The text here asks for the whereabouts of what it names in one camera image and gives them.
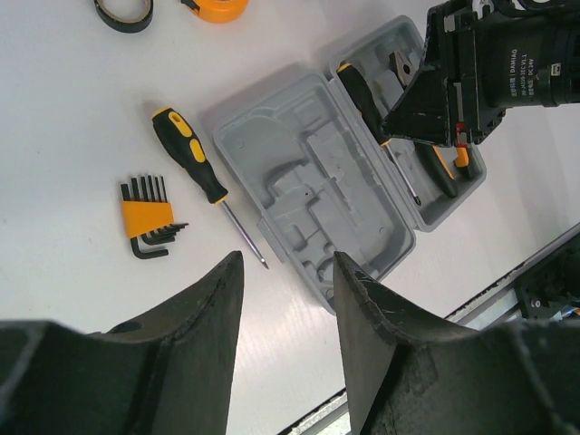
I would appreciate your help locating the black electrical tape roll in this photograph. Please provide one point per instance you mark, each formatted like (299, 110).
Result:
(126, 23)

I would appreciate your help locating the orange black handled pliers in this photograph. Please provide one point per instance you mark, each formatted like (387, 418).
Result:
(429, 156)

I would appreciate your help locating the hex key set orange holder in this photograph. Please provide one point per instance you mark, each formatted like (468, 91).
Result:
(147, 216)

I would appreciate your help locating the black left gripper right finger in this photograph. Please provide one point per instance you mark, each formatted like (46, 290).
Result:
(408, 371)

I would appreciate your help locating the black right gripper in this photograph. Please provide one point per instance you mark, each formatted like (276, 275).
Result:
(511, 54)

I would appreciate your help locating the flathead screwdriver black yellow handle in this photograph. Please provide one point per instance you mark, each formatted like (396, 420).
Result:
(182, 143)

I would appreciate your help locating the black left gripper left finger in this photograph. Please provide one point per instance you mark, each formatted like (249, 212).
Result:
(166, 371)

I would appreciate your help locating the phillips screwdriver black yellow handle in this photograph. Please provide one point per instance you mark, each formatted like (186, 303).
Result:
(361, 95)

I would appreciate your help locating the orange tape measure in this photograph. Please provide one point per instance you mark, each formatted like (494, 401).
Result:
(216, 11)

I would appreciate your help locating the grey plastic tool case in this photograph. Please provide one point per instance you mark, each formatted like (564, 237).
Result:
(320, 181)

